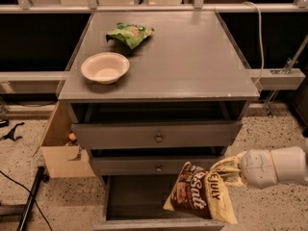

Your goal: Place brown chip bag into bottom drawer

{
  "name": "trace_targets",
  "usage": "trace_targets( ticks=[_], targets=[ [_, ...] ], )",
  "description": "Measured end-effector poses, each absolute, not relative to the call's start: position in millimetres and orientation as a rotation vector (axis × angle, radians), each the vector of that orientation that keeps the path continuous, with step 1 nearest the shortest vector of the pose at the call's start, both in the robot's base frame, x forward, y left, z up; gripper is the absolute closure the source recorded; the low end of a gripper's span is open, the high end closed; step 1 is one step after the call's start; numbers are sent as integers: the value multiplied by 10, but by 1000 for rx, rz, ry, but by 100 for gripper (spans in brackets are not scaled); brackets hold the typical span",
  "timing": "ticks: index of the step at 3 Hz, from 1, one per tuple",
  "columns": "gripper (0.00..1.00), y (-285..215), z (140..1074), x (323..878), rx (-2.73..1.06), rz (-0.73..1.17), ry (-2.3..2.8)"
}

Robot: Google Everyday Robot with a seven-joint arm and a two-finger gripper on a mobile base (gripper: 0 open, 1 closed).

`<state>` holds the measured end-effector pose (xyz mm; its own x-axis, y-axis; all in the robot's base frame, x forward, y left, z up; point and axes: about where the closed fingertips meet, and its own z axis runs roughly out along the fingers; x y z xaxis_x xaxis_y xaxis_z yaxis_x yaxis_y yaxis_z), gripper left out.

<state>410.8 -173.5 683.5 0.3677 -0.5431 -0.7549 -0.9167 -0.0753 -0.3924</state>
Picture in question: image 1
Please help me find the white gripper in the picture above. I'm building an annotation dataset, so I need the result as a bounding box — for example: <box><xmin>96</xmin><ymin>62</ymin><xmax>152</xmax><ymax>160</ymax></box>
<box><xmin>210</xmin><ymin>149</ymin><xmax>278</xmax><ymax>190</ymax></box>

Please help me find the white cable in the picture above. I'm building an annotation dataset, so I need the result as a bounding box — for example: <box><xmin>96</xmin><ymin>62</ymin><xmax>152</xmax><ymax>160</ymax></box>
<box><xmin>243</xmin><ymin>1</ymin><xmax>265</xmax><ymax>85</ymax></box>

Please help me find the orange ball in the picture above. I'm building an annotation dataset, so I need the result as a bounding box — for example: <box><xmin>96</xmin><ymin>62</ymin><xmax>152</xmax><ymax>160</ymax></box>
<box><xmin>68</xmin><ymin>133</ymin><xmax>77</xmax><ymax>141</ymax></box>

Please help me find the grey drawer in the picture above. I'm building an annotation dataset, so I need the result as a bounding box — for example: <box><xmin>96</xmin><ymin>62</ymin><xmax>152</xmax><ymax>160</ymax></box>
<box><xmin>91</xmin><ymin>155</ymin><xmax>223</xmax><ymax>176</ymax></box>
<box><xmin>71</xmin><ymin>121</ymin><xmax>243</xmax><ymax>149</ymax></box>
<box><xmin>93</xmin><ymin>174</ymin><xmax>224</xmax><ymax>231</ymax></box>

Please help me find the black stand leg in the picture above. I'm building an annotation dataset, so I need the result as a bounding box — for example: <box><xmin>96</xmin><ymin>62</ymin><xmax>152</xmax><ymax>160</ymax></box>
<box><xmin>16</xmin><ymin>167</ymin><xmax>47</xmax><ymax>231</ymax></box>

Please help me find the grey drawer cabinet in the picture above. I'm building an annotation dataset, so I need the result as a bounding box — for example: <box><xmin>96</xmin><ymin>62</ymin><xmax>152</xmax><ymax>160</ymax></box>
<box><xmin>58</xmin><ymin>10</ymin><xmax>261</xmax><ymax>231</ymax></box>

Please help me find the grey bottom drawer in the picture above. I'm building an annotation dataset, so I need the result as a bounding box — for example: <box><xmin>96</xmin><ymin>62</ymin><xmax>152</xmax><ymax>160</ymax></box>
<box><xmin>93</xmin><ymin>174</ymin><xmax>224</xmax><ymax>231</ymax></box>

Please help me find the black clamp tool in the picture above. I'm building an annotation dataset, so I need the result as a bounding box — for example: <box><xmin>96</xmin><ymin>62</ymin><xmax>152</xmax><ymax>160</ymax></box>
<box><xmin>0</xmin><ymin>122</ymin><xmax>24</xmax><ymax>141</ymax></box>

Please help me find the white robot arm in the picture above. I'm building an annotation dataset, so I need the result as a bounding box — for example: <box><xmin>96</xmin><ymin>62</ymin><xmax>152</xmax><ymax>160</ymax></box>
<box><xmin>211</xmin><ymin>146</ymin><xmax>308</xmax><ymax>190</ymax></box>

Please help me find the grey middle drawer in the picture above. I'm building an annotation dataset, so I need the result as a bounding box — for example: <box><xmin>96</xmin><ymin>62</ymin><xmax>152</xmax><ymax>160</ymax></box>
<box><xmin>91</xmin><ymin>155</ymin><xmax>223</xmax><ymax>176</ymax></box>

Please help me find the black floor cable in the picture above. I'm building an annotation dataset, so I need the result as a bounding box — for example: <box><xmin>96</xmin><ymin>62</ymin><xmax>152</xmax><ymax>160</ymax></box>
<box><xmin>0</xmin><ymin>170</ymin><xmax>54</xmax><ymax>231</ymax></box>

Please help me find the green chip bag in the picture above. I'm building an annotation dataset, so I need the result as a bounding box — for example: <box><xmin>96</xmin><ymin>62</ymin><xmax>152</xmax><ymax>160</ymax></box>
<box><xmin>106</xmin><ymin>23</ymin><xmax>154</xmax><ymax>49</ymax></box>

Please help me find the cardboard box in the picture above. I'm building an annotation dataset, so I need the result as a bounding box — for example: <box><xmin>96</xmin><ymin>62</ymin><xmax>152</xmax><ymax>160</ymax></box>
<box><xmin>38</xmin><ymin>102</ymin><xmax>95</xmax><ymax>178</ymax></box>

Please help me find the grey top drawer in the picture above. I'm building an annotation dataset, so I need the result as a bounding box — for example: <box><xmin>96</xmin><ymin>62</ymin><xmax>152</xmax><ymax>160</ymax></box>
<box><xmin>71</xmin><ymin>121</ymin><xmax>243</xmax><ymax>149</ymax></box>

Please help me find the white paper bowl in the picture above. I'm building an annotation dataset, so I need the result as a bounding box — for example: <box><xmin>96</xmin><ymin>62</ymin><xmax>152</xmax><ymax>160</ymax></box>
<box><xmin>81</xmin><ymin>52</ymin><xmax>130</xmax><ymax>84</ymax></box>

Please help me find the metal frame rail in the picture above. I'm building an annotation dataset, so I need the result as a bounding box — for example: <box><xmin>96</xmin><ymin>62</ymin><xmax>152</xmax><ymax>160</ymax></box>
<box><xmin>0</xmin><ymin>3</ymin><xmax>305</xmax><ymax>13</ymax></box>

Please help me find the brown yellow chip bag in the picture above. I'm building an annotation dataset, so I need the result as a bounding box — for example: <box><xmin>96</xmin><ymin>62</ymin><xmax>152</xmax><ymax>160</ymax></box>
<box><xmin>164</xmin><ymin>162</ymin><xmax>237</xmax><ymax>224</ymax></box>

